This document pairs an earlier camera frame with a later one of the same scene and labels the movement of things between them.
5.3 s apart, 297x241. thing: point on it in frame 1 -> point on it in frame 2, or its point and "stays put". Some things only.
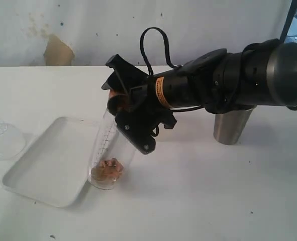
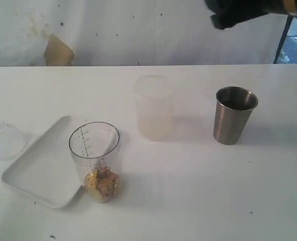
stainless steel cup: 228,126 stays put
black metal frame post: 290,18 stays put
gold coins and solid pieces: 107,170 -> 104,183
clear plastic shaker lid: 5,142 stays put
